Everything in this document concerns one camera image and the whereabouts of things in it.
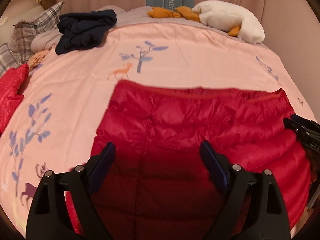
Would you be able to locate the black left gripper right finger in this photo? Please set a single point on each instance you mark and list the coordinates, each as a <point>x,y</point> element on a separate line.
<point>253,207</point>

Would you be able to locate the red down puffer jacket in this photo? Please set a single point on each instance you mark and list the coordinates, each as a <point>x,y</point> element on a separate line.
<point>158,186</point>

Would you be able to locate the grey plaid pillow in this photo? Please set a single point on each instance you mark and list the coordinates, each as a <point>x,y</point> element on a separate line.
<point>17,50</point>

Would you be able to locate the pink deer print duvet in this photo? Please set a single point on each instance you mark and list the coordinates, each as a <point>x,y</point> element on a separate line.
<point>65,99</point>

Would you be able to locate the white goose plush toy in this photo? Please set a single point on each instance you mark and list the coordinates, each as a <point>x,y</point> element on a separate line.
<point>233,19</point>

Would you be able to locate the peach crumpled cloth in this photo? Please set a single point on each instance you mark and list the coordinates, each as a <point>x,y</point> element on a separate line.
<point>38,57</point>

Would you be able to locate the light grey folded garment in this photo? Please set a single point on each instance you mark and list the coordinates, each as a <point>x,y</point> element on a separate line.
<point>46,40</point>

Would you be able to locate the dark navy crumpled garment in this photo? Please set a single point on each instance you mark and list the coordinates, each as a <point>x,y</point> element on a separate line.
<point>84,30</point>

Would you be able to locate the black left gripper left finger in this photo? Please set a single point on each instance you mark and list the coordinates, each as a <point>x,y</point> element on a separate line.
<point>48,215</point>

